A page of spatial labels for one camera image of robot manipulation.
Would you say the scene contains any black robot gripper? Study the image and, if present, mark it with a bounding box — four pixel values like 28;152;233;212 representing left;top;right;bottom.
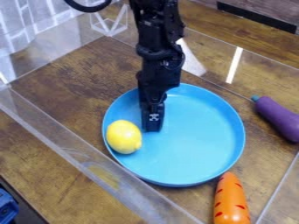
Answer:
136;44;186;132

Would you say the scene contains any yellow lemon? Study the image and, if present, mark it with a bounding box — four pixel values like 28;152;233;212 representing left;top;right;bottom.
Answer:
107;120;143;154

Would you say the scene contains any blue round tray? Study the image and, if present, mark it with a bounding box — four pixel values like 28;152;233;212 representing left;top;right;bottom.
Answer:
110;84;246;187

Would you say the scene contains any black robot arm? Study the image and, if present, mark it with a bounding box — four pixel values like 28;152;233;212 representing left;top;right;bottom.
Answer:
130;0;186;132

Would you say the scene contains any purple toy eggplant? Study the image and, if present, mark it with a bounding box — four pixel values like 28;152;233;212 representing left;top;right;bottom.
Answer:
251;95;299;143

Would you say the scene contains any orange toy carrot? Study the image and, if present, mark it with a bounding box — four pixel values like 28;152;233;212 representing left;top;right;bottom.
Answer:
214;171;251;224

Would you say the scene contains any blue plastic object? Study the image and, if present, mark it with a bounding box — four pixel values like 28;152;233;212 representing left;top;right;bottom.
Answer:
0;188;19;224

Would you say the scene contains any clear acrylic enclosure wall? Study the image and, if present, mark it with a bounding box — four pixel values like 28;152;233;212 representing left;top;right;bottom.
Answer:
0;0;299;224

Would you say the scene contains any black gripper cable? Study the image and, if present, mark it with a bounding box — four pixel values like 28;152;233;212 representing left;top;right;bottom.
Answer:
63;0;115;13

